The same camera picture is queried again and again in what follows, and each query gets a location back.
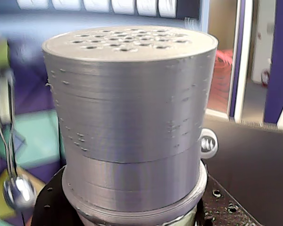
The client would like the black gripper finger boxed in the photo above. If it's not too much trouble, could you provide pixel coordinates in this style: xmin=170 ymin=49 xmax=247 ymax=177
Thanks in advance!
xmin=31 ymin=166 xmax=85 ymax=226
xmin=195 ymin=173 xmax=259 ymax=226

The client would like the gray salt shaker green label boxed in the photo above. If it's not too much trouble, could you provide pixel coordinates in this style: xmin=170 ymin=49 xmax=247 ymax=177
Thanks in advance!
xmin=41 ymin=25 xmax=219 ymax=226

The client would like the steel ladle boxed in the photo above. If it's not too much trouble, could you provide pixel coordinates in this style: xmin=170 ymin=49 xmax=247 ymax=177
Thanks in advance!
xmin=0 ymin=68 xmax=38 ymax=210

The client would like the black Dell monitor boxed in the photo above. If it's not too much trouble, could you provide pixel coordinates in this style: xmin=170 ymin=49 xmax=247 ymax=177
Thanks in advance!
xmin=199 ymin=121 xmax=283 ymax=226

